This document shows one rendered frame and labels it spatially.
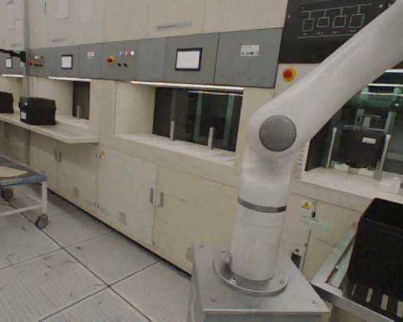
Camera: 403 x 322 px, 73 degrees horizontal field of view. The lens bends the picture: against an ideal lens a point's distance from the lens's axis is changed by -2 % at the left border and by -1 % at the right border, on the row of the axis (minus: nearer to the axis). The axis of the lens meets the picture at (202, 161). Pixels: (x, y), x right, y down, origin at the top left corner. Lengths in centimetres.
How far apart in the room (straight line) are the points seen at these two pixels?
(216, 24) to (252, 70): 36
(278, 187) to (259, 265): 19
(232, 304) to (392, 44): 61
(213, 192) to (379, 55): 120
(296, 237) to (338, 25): 96
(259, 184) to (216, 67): 107
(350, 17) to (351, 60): 76
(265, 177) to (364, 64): 30
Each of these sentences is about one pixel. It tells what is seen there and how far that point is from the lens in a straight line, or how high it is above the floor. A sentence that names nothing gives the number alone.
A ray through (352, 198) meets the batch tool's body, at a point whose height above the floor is 85.
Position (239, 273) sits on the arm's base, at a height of 78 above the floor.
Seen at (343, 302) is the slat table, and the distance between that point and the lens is 79.
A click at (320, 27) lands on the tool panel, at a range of 141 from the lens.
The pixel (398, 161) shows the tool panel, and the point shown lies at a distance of 220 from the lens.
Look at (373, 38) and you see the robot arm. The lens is 67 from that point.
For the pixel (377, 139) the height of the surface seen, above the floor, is 109.
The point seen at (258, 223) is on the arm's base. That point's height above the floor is 92.
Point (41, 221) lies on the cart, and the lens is 270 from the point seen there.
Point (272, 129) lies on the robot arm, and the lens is 55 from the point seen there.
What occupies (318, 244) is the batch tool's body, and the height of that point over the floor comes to 59.
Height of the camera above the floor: 116
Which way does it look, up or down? 12 degrees down
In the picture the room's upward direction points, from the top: 6 degrees clockwise
